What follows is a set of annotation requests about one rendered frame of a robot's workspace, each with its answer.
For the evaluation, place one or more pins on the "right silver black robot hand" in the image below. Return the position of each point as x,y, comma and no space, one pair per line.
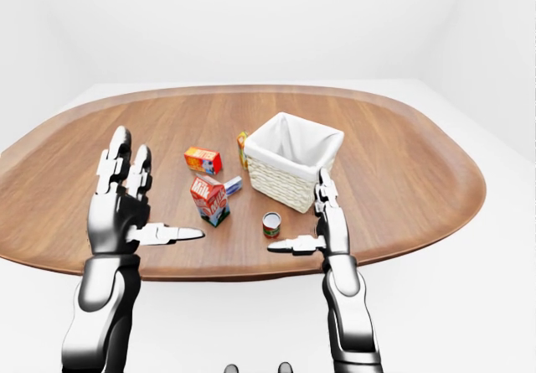
335,222

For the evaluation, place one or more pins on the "left silver black robot arm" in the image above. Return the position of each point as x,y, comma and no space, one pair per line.
100,310

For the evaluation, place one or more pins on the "red white milk carton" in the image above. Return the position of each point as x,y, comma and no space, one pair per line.
211,201

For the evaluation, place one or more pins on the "small blue white box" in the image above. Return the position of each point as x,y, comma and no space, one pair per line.
233,186

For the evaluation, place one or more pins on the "small dark rounded shape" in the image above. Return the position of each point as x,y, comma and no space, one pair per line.
231,369
285,367

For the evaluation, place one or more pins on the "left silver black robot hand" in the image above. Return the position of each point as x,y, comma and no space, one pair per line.
113,218

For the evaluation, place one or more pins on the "orange butter box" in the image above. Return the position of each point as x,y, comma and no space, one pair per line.
203,160

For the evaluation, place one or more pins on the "red tomato sauce tin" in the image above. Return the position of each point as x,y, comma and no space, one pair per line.
271,225

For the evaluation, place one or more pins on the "orange yellow juice carton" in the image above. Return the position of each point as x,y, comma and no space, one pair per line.
241,148

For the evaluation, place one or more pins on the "white woven basket with liner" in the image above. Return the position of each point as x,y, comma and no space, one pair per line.
293,159

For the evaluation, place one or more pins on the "right silver black robot arm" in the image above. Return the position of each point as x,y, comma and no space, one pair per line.
351,314

